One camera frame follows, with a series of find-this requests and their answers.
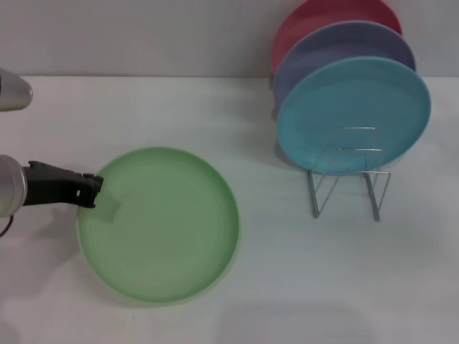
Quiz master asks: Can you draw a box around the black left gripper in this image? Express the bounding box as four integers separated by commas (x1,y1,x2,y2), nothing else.
21,161,105,210

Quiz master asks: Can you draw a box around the green plate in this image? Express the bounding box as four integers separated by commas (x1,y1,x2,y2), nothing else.
76,145,240,309

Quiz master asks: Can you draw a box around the light blue plate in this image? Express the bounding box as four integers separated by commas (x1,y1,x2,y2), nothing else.
275,56,432,176

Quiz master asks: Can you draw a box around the pink plate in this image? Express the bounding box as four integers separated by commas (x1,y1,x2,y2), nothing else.
270,0,403,78

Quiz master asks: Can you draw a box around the purple plate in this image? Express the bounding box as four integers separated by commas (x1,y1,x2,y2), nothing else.
273,20,417,108

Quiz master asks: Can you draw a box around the dark thin cable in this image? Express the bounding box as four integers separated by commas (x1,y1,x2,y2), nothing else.
0,214,16,238

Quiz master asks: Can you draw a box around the metal wire plate rack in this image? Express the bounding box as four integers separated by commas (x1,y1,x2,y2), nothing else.
306,125,392,222

